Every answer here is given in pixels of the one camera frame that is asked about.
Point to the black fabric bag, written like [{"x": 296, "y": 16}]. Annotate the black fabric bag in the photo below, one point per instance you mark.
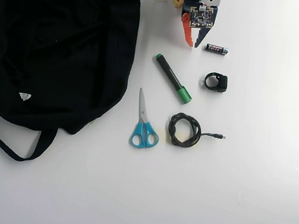
[{"x": 63, "y": 47}]

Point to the dark aaa battery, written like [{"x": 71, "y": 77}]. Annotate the dark aaa battery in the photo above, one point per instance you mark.
[{"x": 216, "y": 49}]

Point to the white and dark gripper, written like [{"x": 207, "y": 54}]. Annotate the white and dark gripper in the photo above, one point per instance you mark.
[{"x": 186, "y": 32}]

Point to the green capped black marker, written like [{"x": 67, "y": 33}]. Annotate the green capped black marker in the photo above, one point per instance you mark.
[{"x": 169, "y": 74}]

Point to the bare camera circuit board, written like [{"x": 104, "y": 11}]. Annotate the bare camera circuit board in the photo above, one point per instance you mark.
[{"x": 201, "y": 16}]

